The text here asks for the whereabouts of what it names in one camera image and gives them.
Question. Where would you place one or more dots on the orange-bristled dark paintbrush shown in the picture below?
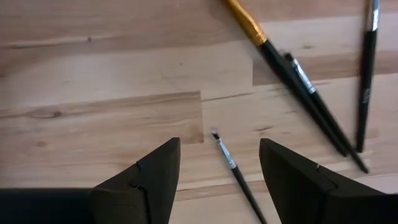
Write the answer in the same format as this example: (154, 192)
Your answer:
(248, 25)

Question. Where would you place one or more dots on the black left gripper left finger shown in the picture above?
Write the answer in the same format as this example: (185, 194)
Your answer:
(149, 189)

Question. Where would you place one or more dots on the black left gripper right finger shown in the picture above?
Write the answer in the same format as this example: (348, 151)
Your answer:
(298, 189)

